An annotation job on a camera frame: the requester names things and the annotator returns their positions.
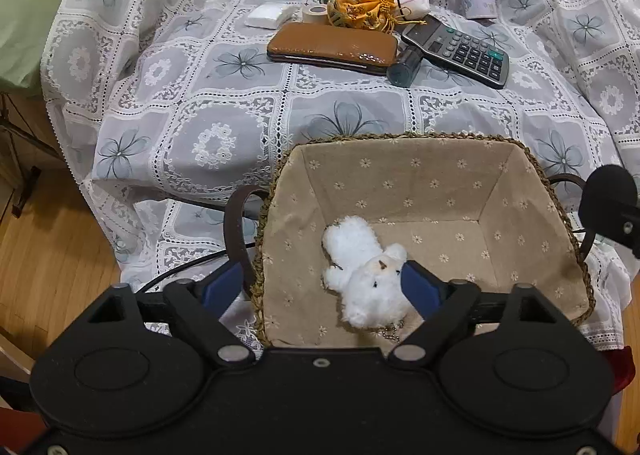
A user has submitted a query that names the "floral lace blanket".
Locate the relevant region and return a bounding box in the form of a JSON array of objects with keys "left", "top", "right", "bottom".
[{"left": 40, "top": 0, "right": 640, "bottom": 352}]

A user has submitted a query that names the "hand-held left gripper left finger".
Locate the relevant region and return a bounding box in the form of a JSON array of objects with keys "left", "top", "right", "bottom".
[{"left": 88, "top": 260, "right": 256, "bottom": 369}]

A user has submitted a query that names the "brown leather wallet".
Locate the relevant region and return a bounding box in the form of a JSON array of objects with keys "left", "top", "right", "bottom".
[{"left": 266, "top": 22, "right": 401, "bottom": 72}]

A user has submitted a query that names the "white plush bear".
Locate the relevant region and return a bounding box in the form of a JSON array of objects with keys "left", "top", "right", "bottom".
[{"left": 321, "top": 215, "right": 426, "bottom": 332}]

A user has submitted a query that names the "small teal bottle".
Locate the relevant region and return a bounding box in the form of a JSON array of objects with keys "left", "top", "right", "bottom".
[{"left": 386, "top": 45, "right": 426, "bottom": 88}]

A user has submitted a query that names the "beige tape roll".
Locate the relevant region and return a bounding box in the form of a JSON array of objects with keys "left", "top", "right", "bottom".
[{"left": 301, "top": 3, "right": 330, "bottom": 26}]

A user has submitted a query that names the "red cloth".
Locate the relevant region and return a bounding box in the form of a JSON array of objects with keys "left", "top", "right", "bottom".
[{"left": 602, "top": 347, "right": 636, "bottom": 397}]

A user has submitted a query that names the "woven basket with fabric liner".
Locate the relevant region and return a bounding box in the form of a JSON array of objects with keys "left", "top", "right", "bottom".
[{"left": 223, "top": 132, "right": 597, "bottom": 351}]

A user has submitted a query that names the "green pillow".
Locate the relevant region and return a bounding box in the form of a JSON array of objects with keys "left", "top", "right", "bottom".
[{"left": 0, "top": 0, "right": 102, "bottom": 99}]

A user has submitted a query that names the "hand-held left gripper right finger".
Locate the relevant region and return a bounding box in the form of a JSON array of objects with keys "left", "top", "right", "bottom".
[{"left": 388, "top": 260, "right": 559, "bottom": 370}]

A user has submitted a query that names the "grey calculator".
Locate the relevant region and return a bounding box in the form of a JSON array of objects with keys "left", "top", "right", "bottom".
[{"left": 400, "top": 17, "right": 511, "bottom": 90}]

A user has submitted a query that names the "yellow drawstring pouch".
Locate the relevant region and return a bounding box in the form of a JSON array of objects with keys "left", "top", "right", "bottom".
[{"left": 327, "top": 0, "right": 429, "bottom": 34}]

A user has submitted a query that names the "black cable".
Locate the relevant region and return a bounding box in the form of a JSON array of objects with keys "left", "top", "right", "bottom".
[{"left": 132, "top": 247, "right": 231, "bottom": 294}]

